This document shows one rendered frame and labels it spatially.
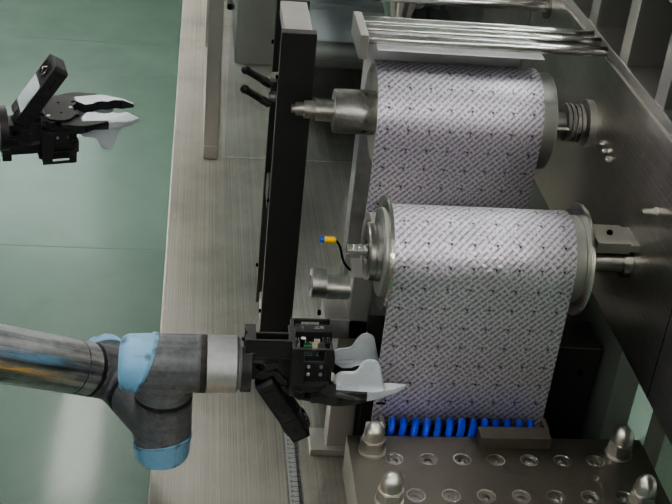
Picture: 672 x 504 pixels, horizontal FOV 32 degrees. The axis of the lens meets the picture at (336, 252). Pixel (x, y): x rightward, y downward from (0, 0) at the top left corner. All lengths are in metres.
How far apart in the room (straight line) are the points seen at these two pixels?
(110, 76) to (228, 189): 2.93
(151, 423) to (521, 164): 0.63
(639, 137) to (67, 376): 0.81
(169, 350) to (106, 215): 2.67
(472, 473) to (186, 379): 0.38
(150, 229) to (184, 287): 2.00
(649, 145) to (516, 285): 0.25
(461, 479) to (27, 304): 2.34
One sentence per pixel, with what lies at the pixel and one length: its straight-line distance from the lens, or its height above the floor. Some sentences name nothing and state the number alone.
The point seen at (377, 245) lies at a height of 1.27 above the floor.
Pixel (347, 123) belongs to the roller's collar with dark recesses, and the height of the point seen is 1.33.
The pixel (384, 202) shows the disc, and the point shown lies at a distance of 1.50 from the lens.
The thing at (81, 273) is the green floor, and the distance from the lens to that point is 3.81.
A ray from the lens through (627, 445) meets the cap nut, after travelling 1.59.
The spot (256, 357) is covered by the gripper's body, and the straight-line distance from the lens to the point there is 1.49.
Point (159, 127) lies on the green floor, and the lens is 4.79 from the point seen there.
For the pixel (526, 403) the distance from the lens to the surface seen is 1.61.
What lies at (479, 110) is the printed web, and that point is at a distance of 1.65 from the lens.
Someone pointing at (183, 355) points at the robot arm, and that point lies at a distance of 1.48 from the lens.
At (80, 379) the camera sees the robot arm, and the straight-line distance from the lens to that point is 1.58.
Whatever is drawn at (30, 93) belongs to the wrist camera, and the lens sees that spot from 1.84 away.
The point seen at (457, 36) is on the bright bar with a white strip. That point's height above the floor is 1.45.
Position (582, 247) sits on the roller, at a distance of 1.51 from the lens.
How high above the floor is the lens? 2.00
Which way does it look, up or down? 30 degrees down
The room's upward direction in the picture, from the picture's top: 6 degrees clockwise
